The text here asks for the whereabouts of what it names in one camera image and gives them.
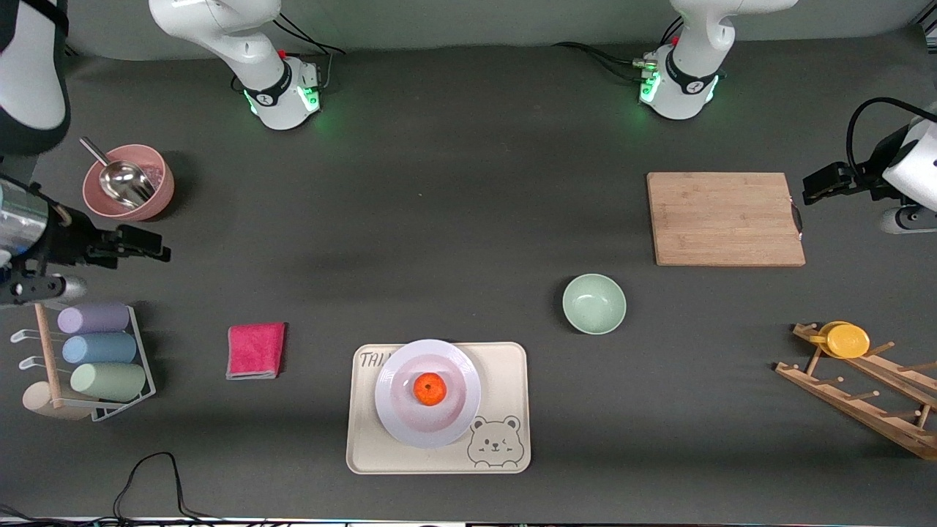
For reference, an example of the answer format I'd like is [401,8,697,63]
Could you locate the white round plate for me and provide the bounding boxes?
[374,339,482,449]

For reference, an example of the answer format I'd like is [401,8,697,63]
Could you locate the black floor cable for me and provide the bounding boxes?
[0,452,294,527]

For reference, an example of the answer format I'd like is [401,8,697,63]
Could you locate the beige cup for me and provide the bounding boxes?
[22,381,96,422]

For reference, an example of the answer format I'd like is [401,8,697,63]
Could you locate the pink folded cloth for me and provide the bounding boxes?
[225,322,287,381]

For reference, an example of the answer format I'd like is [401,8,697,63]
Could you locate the purple cup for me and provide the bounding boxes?
[57,302,131,335]

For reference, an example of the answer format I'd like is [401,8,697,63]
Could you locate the black arm base cables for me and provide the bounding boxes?
[275,11,346,92]
[553,16,685,83]

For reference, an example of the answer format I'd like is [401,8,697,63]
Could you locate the pink bowl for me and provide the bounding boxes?
[82,144,176,222]

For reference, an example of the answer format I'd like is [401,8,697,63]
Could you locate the metal scoop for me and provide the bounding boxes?
[79,136,158,210]

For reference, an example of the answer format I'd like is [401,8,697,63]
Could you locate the white wire cup rack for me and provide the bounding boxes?
[10,300,157,423]

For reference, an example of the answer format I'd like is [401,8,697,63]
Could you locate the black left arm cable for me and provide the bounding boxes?
[845,97,937,173]

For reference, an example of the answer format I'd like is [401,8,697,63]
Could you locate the blue cup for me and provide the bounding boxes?
[61,332,138,365]

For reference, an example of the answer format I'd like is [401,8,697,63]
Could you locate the black right arm base cables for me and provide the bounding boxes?
[275,11,346,92]

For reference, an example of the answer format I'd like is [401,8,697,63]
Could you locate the light green bowl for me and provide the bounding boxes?
[562,273,627,335]

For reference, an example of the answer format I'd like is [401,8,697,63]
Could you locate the black left arm base cables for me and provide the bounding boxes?
[553,16,685,83]

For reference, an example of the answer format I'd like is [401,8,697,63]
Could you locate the yellow cup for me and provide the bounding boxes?
[809,321,871,359]

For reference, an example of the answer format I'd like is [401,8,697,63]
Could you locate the wooden cutting board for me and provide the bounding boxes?
[646,172,807,267]

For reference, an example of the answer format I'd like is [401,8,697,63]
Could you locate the green cup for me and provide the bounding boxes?
[70,362,147,402]

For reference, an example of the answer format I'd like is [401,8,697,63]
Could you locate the orange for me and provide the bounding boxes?
[414,372,447,406]

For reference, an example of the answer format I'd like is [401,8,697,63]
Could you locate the cream bear print tray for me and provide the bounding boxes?
[346,342,531,475]

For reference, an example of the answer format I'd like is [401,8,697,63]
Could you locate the wooden peg rack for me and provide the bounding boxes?
[774,322,937,462]

